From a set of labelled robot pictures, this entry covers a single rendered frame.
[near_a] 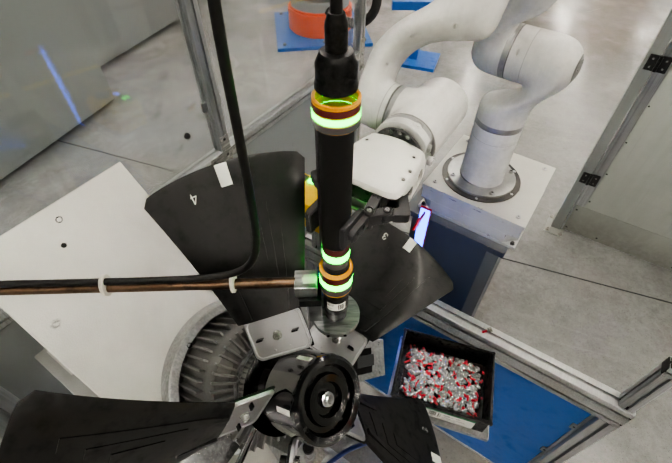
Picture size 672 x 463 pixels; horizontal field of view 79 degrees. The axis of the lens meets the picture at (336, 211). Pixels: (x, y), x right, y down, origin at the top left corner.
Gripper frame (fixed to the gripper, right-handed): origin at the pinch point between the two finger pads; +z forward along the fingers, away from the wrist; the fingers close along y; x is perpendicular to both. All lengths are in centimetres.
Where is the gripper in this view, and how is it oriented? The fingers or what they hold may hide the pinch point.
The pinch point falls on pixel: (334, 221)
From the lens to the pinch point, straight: 46.1
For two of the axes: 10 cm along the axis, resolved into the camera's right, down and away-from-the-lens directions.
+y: -8.4, -3.9, 3.8
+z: -5.5, 5.9, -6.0
